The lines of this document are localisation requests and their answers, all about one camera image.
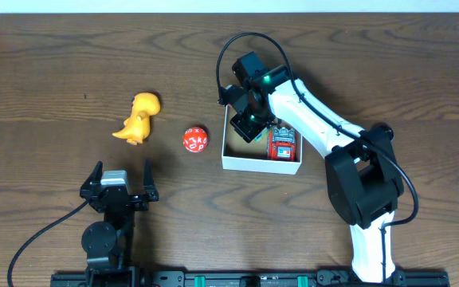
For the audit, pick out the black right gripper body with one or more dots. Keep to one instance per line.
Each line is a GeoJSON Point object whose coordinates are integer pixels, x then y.
{"type": "Point", "coordinates": [245, 130]}

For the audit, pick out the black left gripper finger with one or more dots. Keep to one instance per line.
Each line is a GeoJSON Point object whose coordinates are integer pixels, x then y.
{"type": "Point", "coordinates": [148, 182]}
{"type": "Point", "coordinates": [96, 175]}

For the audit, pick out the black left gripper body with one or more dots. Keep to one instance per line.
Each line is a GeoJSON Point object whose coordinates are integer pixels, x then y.
{"type": "Point", "coordinates": [119, 196]}

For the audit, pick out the multicoloured puzzle cube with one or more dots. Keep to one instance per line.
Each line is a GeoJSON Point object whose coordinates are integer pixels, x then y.
{"type": "Point", "coordinates": [264, 134]}

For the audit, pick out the red toy robot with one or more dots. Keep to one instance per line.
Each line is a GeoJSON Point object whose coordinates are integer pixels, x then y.
{"type": "Point", "coordinates": [282, 144]}

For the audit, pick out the white cardboard box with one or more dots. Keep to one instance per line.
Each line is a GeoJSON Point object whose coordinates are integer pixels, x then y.
{"type": "Point", "coordinates": [237, 155]}

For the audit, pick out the orange toy dinosaur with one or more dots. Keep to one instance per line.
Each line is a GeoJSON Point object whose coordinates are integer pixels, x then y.
{"type": "Point", "coordinates": [137, 126]}

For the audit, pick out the red ball with white letters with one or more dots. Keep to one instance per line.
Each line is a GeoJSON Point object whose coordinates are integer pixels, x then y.
{"type": "Point", "coordinates": [195, 139]}

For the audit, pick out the small black round cap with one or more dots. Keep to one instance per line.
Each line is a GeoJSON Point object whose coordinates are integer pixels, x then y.
{"type": "Point", "coordinates": [388, 130]}

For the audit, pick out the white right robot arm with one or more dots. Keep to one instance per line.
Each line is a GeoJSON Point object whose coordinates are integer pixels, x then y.
{"type": "Point", "coordinates": [364, 180]}

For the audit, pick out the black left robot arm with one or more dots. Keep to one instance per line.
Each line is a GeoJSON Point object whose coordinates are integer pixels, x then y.
{"type": "Point", "coordinates": [108, 243]}

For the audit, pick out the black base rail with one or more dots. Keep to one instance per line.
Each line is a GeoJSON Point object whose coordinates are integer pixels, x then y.
{"type": "Point", "coordinates": [142, 278]}

